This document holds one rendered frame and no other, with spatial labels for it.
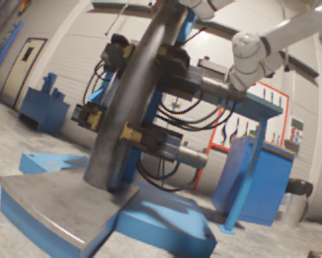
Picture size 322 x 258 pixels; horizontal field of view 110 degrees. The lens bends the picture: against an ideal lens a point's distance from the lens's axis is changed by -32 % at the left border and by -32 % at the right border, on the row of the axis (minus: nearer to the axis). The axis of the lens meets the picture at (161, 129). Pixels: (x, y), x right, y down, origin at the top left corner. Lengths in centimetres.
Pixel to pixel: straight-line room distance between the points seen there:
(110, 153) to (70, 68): 337
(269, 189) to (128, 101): 176
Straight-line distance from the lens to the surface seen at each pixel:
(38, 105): 325
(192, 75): 107
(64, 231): 52
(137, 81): 92
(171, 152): 95
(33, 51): 547
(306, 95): 449
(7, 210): 73
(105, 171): 89
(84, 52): 412
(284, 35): 60
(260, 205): 208
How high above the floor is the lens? 46
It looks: 7 degrees up
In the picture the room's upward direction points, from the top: 20 degrees clockwise
